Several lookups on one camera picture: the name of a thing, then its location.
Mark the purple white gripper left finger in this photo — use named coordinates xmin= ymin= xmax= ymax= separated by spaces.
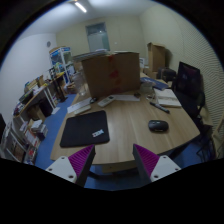
xmin=46 ymin=145 xmax=95 ymax=186

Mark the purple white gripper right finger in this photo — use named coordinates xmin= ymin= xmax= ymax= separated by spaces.
xmin=133 ymin=144 xmax=180 ymax=184

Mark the black computer mouse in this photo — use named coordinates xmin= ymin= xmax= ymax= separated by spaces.
xmin=148 ymin=120 xmax=169 ymax=132

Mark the black mouse pad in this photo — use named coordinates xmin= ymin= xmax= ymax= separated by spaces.
xmin=60 ymin=110 xmax=110 ymax=148

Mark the black marker pen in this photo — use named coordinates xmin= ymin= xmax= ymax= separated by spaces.
xmin=149 ymin=102 xmax=170 ymax=114

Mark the low bookshelf with books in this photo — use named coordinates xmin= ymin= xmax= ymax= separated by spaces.
xmin=0 ymin=120 xmax=48 ymax=165

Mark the white keyboard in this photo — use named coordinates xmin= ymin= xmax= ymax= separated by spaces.
xmin=67 ymin=97 xmax=91 ymax=114

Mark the open white notebook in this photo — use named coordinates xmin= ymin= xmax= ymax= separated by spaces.
xmin=154 ymin=89 xmax=181 ymax=107

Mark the wooden side desk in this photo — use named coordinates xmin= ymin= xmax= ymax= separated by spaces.
xmin=13 ymin=73 xmax=66 ymax=118

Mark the white remote control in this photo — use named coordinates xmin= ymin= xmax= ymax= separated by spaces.
xmin=98 ymin=96 xmax=115 ymax=107

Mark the blue folder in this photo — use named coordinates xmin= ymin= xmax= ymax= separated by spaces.
xmin=140 ymin=77 xmax=168 ymax=91

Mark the black office chair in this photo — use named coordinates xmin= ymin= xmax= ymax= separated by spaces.
xmin=171 ymin=61 xmax=206 ymax=125

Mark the large cardboard box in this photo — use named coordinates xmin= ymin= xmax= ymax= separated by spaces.
xmin=82 ymin=52 xmax=140 ymax=98

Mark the glass display cabinet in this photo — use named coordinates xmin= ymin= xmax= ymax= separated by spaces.
xmin=49 ymin=47 xmax=75 ymax=84

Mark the tall cardboard box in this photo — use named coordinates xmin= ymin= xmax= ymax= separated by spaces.
xmin=147 ymin=42 xmax=166 ymax=74

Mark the ceiling light tube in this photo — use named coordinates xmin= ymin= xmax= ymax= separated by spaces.
xmin=75 ymin=2 xmax=87 ymax=13

